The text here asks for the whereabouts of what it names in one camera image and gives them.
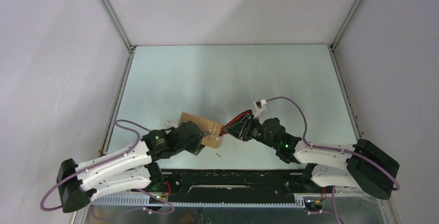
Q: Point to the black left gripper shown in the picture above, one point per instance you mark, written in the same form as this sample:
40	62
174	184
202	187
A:
196	146

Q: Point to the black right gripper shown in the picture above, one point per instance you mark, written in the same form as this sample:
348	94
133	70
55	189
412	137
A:
249	122

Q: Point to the red black utility knife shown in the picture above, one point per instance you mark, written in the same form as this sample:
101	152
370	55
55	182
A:
234	120

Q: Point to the brown cardboard express box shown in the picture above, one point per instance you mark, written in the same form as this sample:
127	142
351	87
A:
211	129

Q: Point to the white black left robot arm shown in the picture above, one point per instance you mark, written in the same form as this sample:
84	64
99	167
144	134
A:
133	167

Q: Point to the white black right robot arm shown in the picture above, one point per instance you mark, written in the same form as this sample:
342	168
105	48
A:
362	165

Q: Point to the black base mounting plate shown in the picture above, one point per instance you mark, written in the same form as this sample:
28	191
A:
240	187

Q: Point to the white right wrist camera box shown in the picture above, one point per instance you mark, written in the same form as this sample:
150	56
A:
260	107

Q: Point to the aluminium frame rail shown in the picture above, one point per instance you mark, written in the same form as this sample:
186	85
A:
132	206

